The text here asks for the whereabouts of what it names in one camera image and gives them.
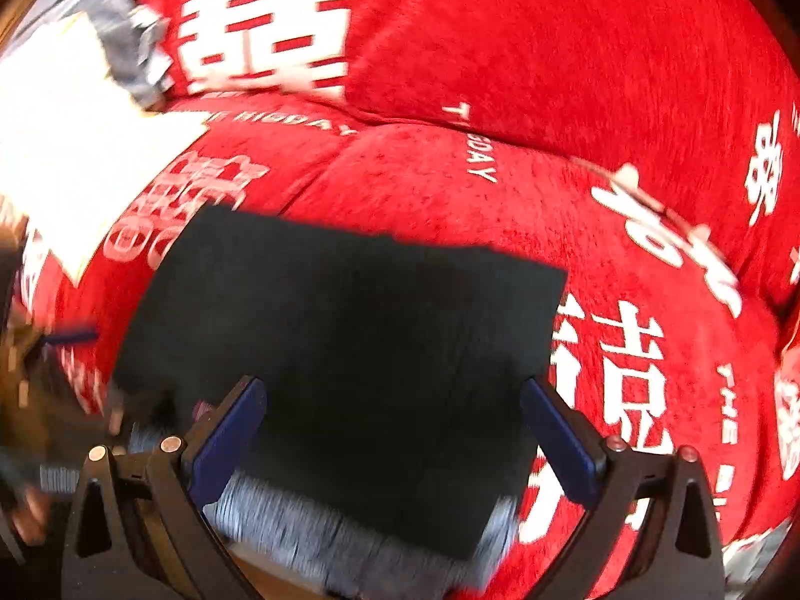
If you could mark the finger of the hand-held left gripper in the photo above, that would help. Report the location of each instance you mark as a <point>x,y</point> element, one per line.
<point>72,335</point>

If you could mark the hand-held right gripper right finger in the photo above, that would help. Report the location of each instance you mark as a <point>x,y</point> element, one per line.
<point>562,444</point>

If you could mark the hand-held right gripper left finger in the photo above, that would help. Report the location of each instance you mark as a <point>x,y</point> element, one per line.
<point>228,444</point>

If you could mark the black pants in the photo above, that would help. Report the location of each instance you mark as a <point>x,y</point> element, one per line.
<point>344,337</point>

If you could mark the grey knit cloth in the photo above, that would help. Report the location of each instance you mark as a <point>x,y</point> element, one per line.
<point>300,531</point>

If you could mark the cream cloth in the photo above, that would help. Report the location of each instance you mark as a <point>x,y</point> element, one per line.
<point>75,156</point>

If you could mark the red printed sofa seat cushion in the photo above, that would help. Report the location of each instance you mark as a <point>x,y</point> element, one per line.
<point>437,187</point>

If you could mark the red printed sofa back cushion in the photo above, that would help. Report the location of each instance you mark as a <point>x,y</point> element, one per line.
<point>500,31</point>

